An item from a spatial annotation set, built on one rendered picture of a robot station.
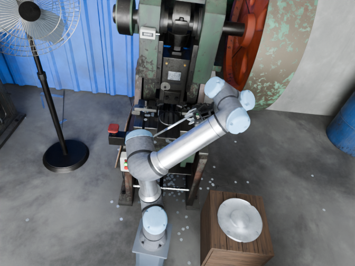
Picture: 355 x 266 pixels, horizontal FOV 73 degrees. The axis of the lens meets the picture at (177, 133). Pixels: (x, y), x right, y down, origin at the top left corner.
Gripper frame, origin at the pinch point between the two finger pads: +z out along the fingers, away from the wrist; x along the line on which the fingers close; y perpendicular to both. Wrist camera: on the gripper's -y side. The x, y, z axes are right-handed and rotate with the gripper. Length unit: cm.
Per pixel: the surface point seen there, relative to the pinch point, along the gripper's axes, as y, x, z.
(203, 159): -17.5, 34.1, 25.4
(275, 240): -41, 125, 22
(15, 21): 26, -82, 54
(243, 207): -23, 77, 19
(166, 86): -16.6, -16.7, 22.7
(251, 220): -18, 83, 13
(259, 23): -41, -23, -29
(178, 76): -21.1, -18.6, 15.1
